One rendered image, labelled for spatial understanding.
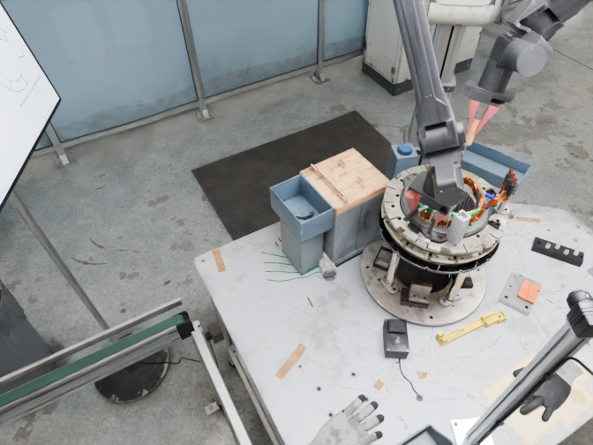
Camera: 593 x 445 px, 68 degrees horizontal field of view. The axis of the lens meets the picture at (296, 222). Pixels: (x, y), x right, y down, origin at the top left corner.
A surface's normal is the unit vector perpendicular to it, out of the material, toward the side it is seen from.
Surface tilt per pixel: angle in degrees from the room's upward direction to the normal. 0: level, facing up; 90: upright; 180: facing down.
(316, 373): 0
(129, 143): 0
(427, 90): 74
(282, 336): 0
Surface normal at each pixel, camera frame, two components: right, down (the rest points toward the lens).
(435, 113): -0.25, 0.53
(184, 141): -0.01, -0.65
